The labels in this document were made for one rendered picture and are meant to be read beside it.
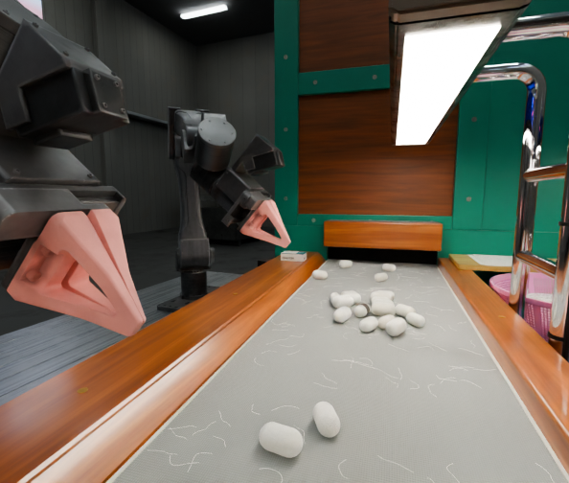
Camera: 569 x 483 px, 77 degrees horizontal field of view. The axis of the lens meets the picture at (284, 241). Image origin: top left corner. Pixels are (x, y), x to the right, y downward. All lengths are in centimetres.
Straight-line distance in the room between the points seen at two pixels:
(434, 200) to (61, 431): 93
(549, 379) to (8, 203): 43
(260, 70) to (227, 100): 126
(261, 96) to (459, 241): 988
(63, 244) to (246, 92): 1075
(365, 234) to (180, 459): 76
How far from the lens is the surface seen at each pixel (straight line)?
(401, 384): 41
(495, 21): 29
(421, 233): 97
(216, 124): 58
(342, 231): 97
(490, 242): 106
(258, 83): 1084
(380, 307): 59
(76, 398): 37
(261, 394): 38
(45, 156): 29
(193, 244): 86
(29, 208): 23
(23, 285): 27
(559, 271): 51
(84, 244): 24
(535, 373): 43
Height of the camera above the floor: 93
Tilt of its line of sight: 8 degrees down
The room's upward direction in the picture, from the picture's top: straight up
